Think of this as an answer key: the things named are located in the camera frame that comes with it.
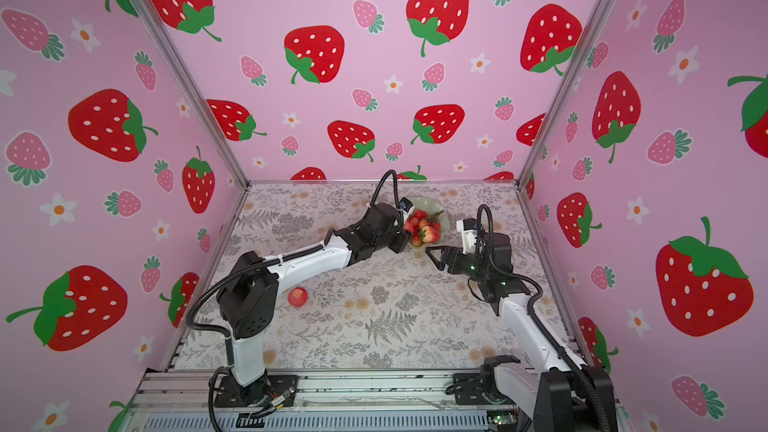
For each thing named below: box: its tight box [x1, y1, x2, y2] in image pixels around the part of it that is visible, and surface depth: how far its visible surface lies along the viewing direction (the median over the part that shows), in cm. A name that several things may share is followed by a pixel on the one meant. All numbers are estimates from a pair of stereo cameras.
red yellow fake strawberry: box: [418, 225, 440, 244], surface depth 97 cm
